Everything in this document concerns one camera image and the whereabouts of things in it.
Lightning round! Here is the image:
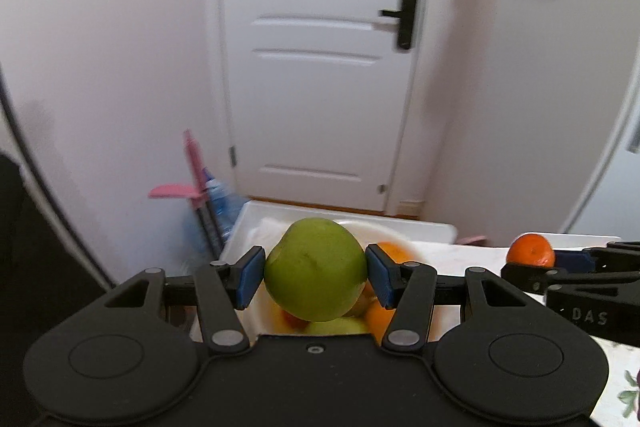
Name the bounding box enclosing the green apple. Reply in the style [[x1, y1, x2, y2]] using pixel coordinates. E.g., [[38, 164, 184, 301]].
[[264, 217, 369, 322]]

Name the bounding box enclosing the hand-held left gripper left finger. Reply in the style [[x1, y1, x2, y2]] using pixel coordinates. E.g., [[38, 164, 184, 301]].
[[100, 246, 266, 355]]

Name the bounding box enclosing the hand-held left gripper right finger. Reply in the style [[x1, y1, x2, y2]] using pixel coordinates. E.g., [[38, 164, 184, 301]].
[[365, 244, 541, 354]]

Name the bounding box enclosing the black door handle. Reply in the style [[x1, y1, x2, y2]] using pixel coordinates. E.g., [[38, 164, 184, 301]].
[[380, 0, 421, 52]]

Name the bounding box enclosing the dark furniture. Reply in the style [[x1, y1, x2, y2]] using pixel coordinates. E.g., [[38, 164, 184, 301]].
[[0, 152, 118, 427]]

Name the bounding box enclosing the pink long-handled dustpan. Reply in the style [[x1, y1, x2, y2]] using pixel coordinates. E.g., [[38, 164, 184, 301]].
[[149, 129, 226, 258]]

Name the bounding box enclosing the white floral tablecloth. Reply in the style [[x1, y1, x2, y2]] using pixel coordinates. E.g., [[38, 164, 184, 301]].
[[430, 241, 640, 427]]

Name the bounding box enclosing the white plastic tray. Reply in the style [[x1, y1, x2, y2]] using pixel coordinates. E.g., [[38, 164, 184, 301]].
[[190, 201, 457, 343]]

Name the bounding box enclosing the white panel door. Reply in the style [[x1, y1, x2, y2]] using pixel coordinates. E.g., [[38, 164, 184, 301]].
[[205, 0, 451, 215]]

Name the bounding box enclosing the red cherry tomato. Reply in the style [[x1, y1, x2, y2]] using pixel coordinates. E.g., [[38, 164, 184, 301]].
[[280, 309, 307, 333]]

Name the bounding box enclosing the duck print plate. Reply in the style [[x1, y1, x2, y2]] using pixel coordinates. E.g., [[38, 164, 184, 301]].
[[240, 219, 431, 338]]

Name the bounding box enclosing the small mandarin orange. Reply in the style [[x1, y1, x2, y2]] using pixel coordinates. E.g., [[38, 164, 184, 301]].
[[506, 232, 556, 269]]

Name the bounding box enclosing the blue water bottle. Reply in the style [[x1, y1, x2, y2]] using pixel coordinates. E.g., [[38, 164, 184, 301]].
[[187, 174, 247, 258]]

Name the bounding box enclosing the white door frame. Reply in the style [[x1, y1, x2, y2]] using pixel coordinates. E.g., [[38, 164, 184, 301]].
[[557, 72, 640, 235]]

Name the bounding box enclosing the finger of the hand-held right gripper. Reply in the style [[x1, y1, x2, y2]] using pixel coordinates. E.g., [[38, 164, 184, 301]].
[[554, 242, 640, 272], [501, 263, 640, 294]]

